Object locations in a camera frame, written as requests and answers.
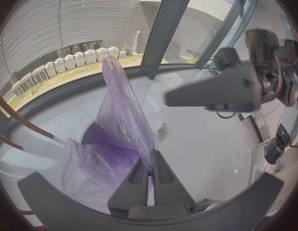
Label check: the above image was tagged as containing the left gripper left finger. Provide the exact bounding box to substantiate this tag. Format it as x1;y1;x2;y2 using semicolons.
107;156;149;217

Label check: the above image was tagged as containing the brown framed chair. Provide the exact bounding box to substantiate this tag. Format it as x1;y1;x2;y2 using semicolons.
0;86;66;226

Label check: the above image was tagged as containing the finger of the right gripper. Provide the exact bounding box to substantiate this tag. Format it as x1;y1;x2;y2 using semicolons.
165;64;261;112

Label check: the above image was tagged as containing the white trash bin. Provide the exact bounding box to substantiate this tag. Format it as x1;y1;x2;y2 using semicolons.
78;118;159;154

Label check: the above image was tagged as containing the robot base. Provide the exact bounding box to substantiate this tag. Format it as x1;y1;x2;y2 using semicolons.
245;112;298;193

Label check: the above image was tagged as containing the purple plastic bag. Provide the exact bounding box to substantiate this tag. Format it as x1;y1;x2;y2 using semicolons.
60;54;156;214

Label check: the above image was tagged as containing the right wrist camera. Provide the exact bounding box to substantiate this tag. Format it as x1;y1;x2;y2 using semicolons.
215;47;243;70

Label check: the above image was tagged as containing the blue-green curtain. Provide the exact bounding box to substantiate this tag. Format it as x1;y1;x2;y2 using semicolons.
228;0;259;50

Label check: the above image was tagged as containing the crumpled white paper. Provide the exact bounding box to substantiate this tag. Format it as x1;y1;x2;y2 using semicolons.
156;121;168;141

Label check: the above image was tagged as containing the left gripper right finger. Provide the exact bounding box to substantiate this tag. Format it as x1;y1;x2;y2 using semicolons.
152;149;196;214

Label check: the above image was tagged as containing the black cable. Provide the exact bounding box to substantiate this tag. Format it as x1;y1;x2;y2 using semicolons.
194;58;222;76

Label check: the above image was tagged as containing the window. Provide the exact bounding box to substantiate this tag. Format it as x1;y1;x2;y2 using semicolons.
0;0;252;120

